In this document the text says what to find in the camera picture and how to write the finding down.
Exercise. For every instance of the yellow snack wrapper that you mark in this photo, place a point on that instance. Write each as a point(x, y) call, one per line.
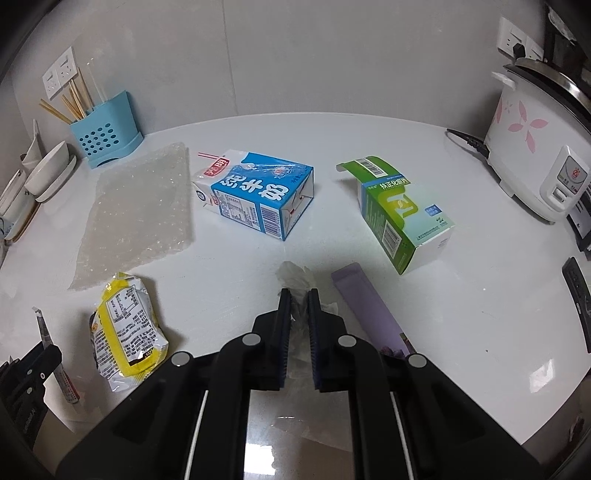
point(127, 341)

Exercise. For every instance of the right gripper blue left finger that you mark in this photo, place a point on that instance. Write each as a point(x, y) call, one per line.
point(280, 340)

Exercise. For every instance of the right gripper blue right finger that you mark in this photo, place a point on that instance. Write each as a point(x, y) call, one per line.
point(317, 336)

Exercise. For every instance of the blue white milk carton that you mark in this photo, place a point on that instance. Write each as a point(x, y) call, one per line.
point(262, 192)

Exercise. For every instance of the white rice cooker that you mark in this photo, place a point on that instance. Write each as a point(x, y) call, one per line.
point(539, 138)

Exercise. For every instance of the white microwave oven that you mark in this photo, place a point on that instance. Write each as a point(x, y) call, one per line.
point(579, 219)

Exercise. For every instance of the white tissue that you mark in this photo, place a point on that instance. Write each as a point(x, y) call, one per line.
point(300, 371)

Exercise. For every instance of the green white medicine box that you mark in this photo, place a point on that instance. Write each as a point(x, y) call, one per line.
point(410, 226)

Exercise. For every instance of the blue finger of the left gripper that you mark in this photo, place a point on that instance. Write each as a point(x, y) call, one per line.
point(34, 368)

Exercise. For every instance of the wall socket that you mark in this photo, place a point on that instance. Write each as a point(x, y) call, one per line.
point(59, 73)
point(511, 41)

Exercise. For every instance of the clear plastic zip bag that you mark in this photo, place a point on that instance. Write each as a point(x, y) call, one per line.
point(304, 414)

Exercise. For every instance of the stacked white bowls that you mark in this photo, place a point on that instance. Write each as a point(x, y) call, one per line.
point(17, 206)

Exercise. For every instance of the purple sachet box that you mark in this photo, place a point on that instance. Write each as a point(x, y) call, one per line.
point(373, 314)

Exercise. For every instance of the black kitchen rack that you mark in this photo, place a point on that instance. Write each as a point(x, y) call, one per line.
point(567, 39)

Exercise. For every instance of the white bowl on plate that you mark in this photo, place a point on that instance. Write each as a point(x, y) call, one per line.
point(51, 173)

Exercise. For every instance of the left wall socket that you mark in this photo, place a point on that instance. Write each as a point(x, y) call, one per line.
point(59, 73)

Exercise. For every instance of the bubble wrap sheet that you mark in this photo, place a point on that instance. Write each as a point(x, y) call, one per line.
point(141, 213)

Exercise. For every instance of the right wall socket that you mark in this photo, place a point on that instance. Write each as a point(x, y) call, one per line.
point(511, 41)

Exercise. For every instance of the black remote control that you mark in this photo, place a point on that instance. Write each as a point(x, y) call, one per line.
point(580, 294)

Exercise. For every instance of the wooden chopsticks bundle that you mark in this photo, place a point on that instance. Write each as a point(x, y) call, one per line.
point(75, 97)

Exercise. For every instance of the blue chopstick holder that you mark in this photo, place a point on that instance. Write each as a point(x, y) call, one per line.
point(109, 132)

